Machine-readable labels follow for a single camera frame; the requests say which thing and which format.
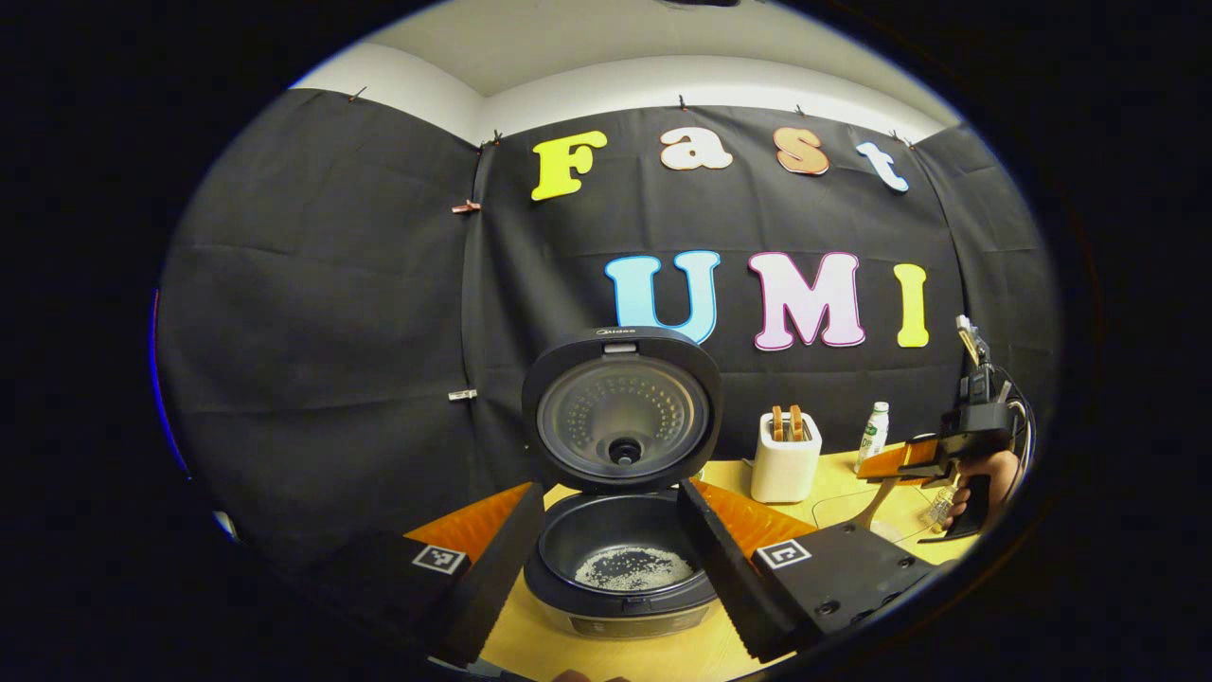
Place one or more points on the dark blue rice cooker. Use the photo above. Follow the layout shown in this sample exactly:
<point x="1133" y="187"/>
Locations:
<point x="620" y="417"/>

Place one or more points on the white rice grains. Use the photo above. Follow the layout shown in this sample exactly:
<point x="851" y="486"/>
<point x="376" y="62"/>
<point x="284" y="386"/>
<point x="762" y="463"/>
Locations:
<point x="630" y="568"/>

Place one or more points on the silver cloth clip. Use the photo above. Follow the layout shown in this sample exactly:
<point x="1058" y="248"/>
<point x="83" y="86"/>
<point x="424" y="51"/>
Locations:
<point x="462" y="394"/>

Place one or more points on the red cloth clip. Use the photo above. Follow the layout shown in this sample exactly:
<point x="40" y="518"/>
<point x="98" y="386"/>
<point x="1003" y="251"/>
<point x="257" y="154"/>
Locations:
<point x="466" y="206"/>

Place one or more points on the wooden spoon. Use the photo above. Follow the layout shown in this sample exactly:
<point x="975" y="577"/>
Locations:
<point x="881" y="497"/>

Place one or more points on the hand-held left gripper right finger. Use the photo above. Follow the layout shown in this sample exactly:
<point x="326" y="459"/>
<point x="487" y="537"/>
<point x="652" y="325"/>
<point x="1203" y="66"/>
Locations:
<point x="724" y="578"/>

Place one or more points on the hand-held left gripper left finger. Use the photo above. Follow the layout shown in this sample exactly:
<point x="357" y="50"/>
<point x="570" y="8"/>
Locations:
<point x="497" y="583"/>

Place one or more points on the white green-label bottle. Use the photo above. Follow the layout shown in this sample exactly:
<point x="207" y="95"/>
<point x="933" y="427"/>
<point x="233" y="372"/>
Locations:
<point x="876" y="431"/>

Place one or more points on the toasted bread slice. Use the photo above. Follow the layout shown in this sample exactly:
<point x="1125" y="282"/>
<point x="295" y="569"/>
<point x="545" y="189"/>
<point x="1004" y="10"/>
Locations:
<point x="777" y="423"/>
<point x="796" y="423"/>

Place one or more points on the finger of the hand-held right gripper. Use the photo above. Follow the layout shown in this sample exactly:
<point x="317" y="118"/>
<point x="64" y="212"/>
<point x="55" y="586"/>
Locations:
<point x="933" y="474"/>
<point x="885" y="461"/>

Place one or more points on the black backdrop cloth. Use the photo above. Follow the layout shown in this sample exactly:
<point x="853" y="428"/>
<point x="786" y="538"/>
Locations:
<point x="379" y="284"/>

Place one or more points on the white toaster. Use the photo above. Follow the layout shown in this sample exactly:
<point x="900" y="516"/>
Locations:
<point x="784" y="469"/>

